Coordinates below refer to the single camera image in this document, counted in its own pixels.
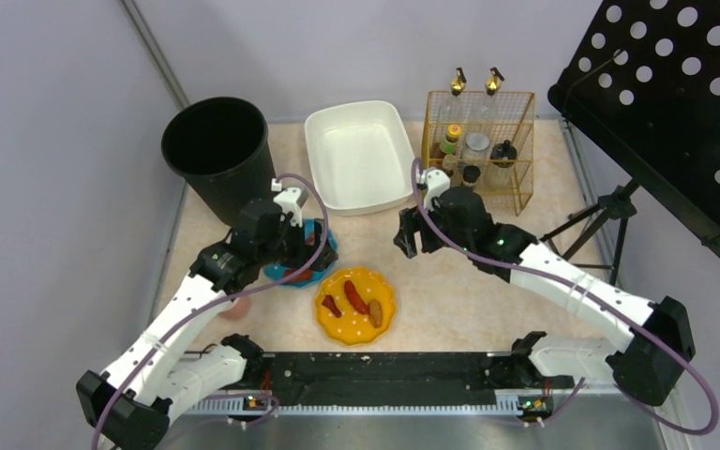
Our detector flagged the purple cable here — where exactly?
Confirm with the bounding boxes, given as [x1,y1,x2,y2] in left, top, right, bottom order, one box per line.
[89,173,330,450]
[411,157,720,436]

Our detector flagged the white rectangular basin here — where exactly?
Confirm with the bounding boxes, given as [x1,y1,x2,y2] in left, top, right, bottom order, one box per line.
[304,100,414,217]

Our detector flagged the silver lid glass jar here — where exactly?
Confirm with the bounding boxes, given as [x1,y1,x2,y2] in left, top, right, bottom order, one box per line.
[461,131,490,168]

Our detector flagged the glass oil bottle gold spout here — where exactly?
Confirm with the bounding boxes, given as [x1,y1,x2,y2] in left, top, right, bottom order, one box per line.
[479,67,504,122]

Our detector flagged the black tripod stand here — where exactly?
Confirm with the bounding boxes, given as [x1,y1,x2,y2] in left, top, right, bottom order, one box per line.
[540,179,640,285]

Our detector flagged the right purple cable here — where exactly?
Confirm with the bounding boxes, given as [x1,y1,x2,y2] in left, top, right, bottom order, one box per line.
[411,157,720,436]

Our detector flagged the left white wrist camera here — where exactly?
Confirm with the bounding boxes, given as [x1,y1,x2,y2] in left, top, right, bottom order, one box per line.
[270,178,308,228]

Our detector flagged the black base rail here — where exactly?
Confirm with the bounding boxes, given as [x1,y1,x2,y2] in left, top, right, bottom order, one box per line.
[117,351,672,429]

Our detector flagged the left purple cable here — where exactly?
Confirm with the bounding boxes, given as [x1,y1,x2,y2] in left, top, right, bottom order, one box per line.
[89,173,330,450]

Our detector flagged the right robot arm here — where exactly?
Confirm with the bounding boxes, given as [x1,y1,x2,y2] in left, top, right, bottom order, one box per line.
[393,187,696,407]

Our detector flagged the gold wire rack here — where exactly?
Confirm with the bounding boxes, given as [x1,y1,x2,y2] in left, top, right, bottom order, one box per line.
[421,91,535,216]

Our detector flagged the black perforated panel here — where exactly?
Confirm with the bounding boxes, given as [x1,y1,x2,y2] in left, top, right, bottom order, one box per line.
[547,1,720,259]

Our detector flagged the black lid glass jar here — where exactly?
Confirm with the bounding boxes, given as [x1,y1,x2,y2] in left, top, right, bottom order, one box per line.
[488,140,518,188]

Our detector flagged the pink mug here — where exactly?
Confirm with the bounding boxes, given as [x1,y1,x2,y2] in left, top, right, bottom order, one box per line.
[218,296,251,321]

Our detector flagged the blue polka dot plate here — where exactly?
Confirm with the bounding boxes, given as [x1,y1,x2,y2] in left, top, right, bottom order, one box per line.
[262,218,338,288]

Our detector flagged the brown piece on yellow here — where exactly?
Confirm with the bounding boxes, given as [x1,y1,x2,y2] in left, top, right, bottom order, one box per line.
[368,299,383,328]

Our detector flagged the red sausage on yellow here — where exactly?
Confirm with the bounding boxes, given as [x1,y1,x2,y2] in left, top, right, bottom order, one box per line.
[343,280,368,315]

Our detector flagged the small black cap spice jar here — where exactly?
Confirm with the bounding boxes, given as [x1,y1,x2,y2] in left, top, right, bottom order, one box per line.
[461,165,481,189]

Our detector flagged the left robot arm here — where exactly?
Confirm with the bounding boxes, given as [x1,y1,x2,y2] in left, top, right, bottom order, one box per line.
[76,189,337,449]

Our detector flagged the red meat piece on blue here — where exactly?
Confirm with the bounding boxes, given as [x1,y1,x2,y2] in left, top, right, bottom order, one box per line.
[283,269,313,284]

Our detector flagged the yellow polka dot plate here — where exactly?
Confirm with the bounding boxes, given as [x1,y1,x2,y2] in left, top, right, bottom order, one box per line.
[314,266,398,346]

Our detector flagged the black round bin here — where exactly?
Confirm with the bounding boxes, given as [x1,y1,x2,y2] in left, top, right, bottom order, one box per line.
[160,97,276,227]

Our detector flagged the small yellow label bottle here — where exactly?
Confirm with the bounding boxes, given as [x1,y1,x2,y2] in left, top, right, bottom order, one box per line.
[441,154,459,187]

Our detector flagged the glass bottle brown contents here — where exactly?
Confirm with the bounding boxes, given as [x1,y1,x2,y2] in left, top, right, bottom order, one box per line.
[438,67,467,125]

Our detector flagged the small red piece on yellow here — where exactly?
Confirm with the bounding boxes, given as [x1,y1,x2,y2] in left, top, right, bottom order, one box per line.
[321,294,343,318]

